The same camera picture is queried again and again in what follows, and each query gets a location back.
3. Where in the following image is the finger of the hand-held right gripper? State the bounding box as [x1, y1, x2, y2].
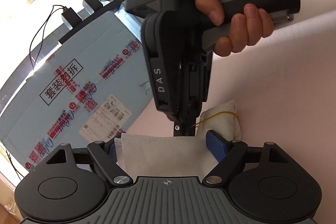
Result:
[182, 116, 197, 137]
[173, 120, 182, 137]

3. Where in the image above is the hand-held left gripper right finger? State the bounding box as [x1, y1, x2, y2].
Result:
[203, 130, 302, 185]

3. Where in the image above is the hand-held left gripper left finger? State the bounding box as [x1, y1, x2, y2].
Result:
[33, 139, 133, 186]

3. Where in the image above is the white non-woven shopping bag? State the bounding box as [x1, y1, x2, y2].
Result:
[115, 132, 219, 180]

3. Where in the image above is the folded white bag bundle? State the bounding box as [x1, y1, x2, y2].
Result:
[197, 100, 240, 141]

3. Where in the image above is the yellow rubber band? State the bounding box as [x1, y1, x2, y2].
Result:
[193, 111, 240, 128]

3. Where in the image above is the large taped blue cardboard box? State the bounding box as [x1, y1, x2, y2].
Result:
[0, 4, 155, 174]

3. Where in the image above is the black power strip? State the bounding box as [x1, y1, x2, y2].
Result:
[58, 0, 129, 44]

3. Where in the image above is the taped brown cardboard box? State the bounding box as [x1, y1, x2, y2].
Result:
[0, 178, 16, 210]

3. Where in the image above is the black cable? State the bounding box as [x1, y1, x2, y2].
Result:
[29, 4, 66, 71]
[0, 145, 21, 180]

